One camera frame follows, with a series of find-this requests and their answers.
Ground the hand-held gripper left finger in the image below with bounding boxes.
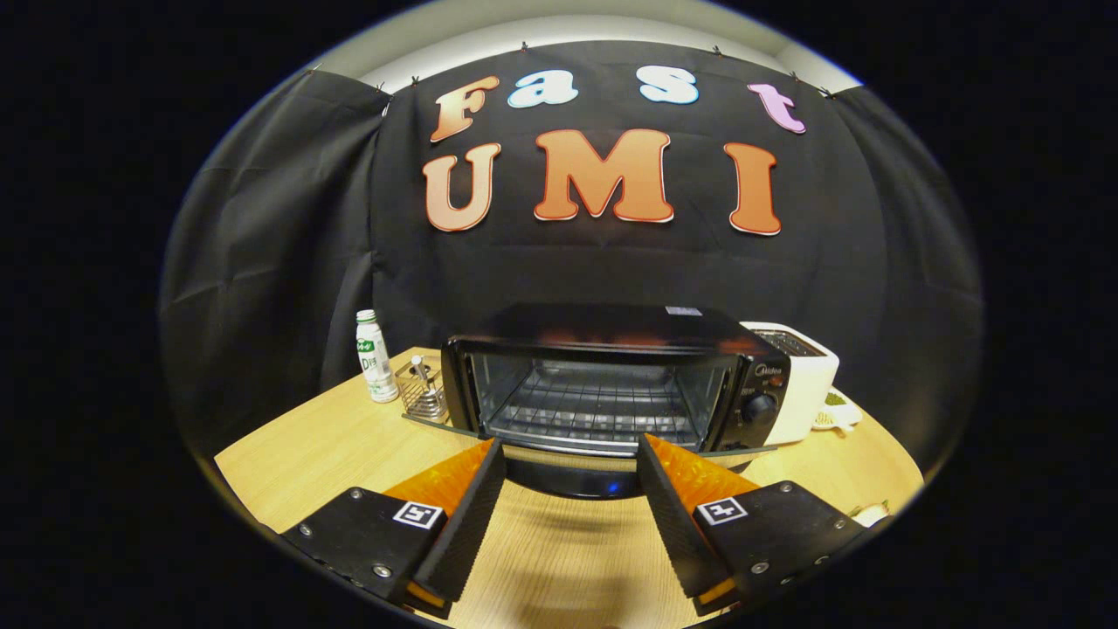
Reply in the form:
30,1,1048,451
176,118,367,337
279,437,507,619

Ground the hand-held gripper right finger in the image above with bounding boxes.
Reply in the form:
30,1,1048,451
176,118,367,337
636,434,894,617

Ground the black toaster oven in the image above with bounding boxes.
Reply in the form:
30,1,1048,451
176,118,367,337
404,303,791,501

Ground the white pop-up toaster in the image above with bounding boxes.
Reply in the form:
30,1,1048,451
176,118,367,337
741,321,840,446

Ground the white bottle with green label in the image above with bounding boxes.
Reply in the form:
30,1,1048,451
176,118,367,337
355,309,400,404

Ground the white divided dish of beans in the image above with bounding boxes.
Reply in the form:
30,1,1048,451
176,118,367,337
812,389,864,433

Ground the row of small cloth clips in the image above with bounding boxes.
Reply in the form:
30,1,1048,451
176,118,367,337
376,39,832,99

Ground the metal wire holder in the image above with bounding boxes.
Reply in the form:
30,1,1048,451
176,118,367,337
395,354,449,425

